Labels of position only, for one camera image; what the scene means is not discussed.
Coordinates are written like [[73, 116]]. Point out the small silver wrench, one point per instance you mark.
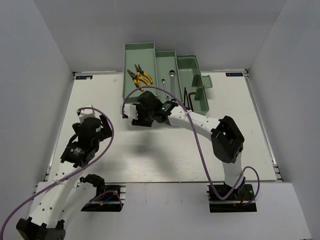
[[167, 96]]

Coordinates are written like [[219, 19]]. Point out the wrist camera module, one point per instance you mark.
[[86, 113], [130, 111]]

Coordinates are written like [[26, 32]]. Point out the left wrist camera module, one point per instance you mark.
[[86, 113]]

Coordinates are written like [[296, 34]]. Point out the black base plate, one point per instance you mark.
[[234, 203], [110, 197]]

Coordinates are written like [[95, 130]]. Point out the left blue label sticker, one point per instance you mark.
[[84, 77]]

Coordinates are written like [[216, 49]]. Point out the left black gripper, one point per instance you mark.
[[105, 130]]

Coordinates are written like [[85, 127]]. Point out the bent brown hex key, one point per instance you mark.
[[190, 103]]

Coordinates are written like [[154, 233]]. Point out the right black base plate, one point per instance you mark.
[[234, 203]]

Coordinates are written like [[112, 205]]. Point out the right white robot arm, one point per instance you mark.
[[226, 138]]

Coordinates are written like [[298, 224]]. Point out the blue label sticker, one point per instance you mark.
[[234, 74], [84, 77]]

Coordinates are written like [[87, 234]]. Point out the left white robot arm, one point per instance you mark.
[[46, 226]]

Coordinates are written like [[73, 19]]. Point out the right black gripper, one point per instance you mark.
[[139, 122]]

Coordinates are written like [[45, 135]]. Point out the green cantilever toolbox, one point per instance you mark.
[[166, 68]]

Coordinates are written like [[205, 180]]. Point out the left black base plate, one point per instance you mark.
[[110, 197]]

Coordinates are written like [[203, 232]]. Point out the straight brown hex key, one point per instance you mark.
[[185, 98]]

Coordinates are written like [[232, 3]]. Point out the right blue label sticker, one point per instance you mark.
[[234, 74]]

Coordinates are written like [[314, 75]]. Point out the large silver ratchet wrench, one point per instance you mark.
[[172, 74]]

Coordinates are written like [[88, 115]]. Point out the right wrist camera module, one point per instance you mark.
[[130, 111]]

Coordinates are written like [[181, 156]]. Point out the yellow-handled pliers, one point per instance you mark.
[[137, 80], [143, 76]]

